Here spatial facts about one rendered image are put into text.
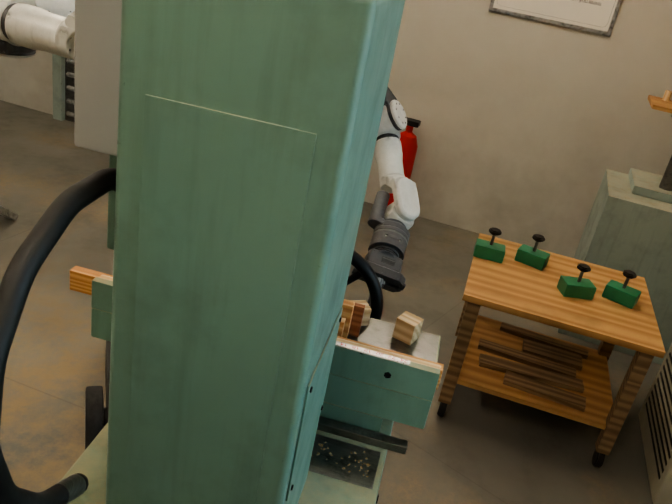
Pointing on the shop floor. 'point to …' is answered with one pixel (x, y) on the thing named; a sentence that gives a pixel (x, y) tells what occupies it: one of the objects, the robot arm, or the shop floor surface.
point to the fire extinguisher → (408, 149)
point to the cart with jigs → (642, 333)
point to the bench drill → (635, 234)
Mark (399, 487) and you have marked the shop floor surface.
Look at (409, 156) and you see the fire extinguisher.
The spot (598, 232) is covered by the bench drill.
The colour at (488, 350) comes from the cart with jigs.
